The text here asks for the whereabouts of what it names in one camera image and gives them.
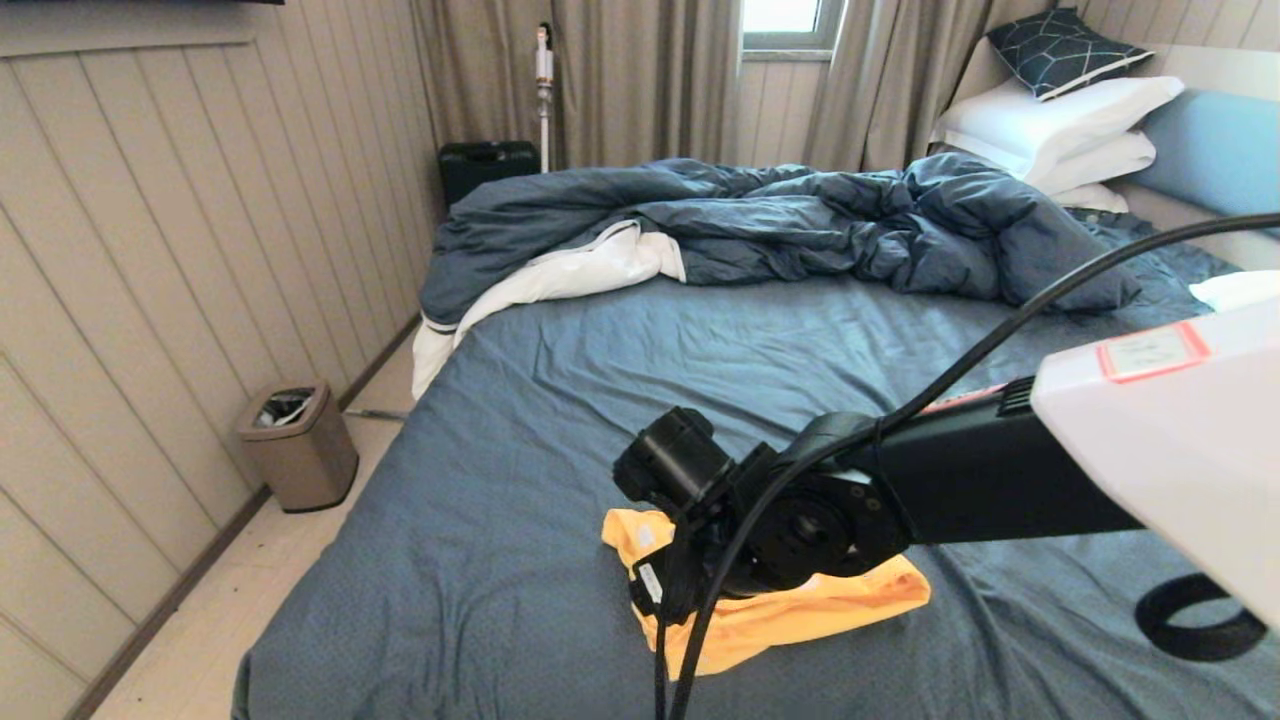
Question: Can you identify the yellow t-shirt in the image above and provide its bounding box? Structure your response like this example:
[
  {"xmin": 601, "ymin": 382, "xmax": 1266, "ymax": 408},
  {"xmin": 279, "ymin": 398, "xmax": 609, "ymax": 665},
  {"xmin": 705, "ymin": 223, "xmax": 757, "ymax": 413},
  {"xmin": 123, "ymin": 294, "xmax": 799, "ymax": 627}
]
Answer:
[{"xmin": 601, "ymin": 508, "xmax": 931, "ymax": 681}]

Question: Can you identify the blue bed sheet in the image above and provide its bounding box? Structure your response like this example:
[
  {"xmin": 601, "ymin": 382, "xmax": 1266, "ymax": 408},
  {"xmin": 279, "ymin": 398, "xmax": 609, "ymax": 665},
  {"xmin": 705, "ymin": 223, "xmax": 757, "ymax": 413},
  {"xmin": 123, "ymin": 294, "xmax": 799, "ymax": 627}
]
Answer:
[{"xmin": 232, "ymin": 208, "xmax": 1280, "ymax": 720}]

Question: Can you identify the crumpled dark blue duvet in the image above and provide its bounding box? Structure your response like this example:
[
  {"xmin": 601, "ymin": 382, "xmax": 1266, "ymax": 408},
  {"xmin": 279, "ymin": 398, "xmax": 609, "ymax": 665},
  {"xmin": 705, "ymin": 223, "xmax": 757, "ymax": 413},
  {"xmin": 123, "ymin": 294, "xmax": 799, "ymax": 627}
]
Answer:
[{"xmin": 419, "ymin": 153, "xmax": 1142, "ymax": 329}]

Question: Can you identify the brown trash bin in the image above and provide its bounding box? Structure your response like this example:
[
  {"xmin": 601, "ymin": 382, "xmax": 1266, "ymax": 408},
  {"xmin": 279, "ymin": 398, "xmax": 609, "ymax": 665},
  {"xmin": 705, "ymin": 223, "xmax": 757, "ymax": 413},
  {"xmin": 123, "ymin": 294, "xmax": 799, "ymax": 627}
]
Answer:
[{"xmin": 236, "ymin": 381, "xmax": 360, "ymax": 514}]

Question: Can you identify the crumpled bin bag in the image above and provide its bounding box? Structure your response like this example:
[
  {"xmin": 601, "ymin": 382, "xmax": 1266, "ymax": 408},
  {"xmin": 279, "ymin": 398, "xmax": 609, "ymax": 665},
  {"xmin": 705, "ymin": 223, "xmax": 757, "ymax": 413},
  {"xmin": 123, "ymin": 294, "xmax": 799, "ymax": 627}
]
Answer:
[{"xmin": 257, "ymin": 389, "xmax": 317, "ymax": 428}]

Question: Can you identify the dark green suitcase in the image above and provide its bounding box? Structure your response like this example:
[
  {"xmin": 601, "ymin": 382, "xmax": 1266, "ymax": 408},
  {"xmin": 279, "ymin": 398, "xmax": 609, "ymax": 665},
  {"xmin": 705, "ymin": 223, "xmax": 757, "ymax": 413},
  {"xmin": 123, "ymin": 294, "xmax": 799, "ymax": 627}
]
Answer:
[{"xmin": 438, "ymin": 141, "xmax": 541, "ymax": 210}]

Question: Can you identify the beige curtain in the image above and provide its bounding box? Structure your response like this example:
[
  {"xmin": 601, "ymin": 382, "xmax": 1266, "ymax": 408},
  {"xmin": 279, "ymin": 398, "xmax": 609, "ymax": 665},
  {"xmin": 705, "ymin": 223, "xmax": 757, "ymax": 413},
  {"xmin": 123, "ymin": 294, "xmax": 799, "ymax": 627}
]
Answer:
[
  {"xmin": 802, "ymin": 0, "xmax": 1051, "ymax": 174},
  {"xmin": 408, "ymin": 0, "xmax": 743, "ymax": 170}
]

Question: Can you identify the white stick vacuum cleaner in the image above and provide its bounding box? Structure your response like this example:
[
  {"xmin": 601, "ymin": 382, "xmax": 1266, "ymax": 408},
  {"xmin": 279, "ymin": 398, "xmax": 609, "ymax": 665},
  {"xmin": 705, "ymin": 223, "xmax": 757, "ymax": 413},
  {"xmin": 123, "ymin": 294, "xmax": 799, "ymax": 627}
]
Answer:
[{"xmin": 535, "ymin": 24, "xmax": 554, "ymax": 174}]

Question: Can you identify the large white pillow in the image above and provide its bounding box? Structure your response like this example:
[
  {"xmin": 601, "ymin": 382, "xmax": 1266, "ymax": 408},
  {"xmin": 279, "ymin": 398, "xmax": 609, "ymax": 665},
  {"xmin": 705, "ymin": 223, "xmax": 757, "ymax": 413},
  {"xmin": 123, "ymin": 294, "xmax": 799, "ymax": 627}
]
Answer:
[{"xmin": 935, "ymin": 75, "xmax": 1185, "ymax": 184}]

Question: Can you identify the dark patterned cushion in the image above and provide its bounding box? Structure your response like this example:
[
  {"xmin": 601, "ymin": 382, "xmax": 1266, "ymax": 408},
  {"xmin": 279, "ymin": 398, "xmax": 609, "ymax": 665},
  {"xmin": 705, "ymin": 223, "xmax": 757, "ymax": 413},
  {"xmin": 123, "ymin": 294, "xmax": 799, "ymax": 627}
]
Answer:
[{"xmin": 985, "ymin": 8, "xmax": 1154, "ymax": 102}]

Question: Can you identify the blue headboard pad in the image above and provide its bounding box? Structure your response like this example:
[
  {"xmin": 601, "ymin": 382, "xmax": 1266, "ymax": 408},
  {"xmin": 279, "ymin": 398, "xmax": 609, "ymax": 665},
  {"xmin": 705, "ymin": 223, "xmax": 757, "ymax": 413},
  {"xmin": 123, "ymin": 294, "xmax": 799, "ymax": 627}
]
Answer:
[{"xmin": 1133, "ymin": 89, "xmax": 1280, "ymax": 239}]

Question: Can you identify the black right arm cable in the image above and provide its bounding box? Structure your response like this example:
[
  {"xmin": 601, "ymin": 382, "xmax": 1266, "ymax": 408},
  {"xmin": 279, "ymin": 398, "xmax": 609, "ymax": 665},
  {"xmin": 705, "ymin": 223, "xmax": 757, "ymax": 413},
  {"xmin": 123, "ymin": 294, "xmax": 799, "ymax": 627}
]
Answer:
[{"xmin": 655, "ymin": 212, "xmax": 1280, "ymax": 720}]

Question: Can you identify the window with grey frame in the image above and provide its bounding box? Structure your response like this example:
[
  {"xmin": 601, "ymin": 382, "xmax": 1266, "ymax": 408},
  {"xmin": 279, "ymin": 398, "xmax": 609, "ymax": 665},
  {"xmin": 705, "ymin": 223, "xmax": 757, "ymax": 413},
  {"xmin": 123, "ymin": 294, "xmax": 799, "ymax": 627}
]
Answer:
[{"xmin": 740, "ymin": 0, "xmax": 846, "ymax": 62}]

